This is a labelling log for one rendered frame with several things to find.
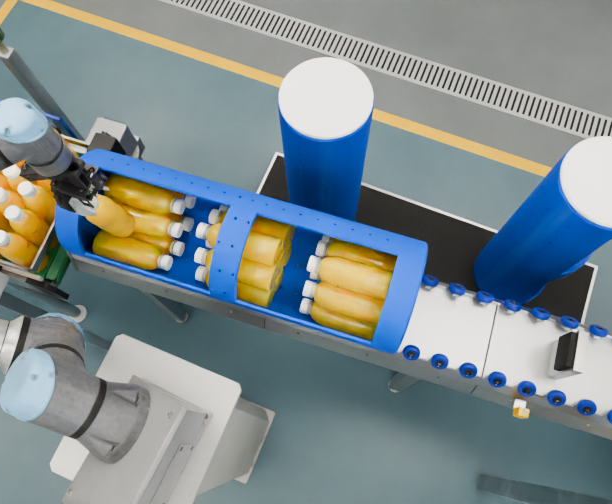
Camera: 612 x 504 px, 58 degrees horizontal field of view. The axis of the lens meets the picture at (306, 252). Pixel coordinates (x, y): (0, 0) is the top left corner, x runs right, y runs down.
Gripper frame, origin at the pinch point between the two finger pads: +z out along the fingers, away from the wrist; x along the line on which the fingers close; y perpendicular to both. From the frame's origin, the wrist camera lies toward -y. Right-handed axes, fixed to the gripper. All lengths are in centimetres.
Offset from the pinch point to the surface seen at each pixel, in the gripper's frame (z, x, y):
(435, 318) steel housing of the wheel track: 37, 8, 85
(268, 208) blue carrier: 8.1, 13.6, 37.5
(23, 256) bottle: 27.0, -11.7, -25.5
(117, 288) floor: 129, 3, -44
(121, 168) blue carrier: 7.2, 12.7, 0.0
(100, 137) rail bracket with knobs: 28.5, 28.6, -22.1
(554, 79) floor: 129, 173, 126
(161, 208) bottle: 15.9, 8.7, 9.6
